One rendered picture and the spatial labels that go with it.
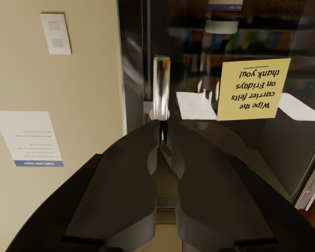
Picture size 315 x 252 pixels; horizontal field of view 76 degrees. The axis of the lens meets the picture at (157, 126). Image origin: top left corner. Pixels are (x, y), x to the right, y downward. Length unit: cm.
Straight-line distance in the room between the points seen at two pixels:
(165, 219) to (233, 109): 23
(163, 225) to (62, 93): 58
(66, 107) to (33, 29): 26
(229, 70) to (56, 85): 64
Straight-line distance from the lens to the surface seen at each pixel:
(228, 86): 26
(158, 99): 20
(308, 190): 43
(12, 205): 133
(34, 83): 83
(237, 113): 28
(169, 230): 40
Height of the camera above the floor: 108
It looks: 31 degrees up
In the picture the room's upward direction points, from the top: 179 degrees counter-clockwise
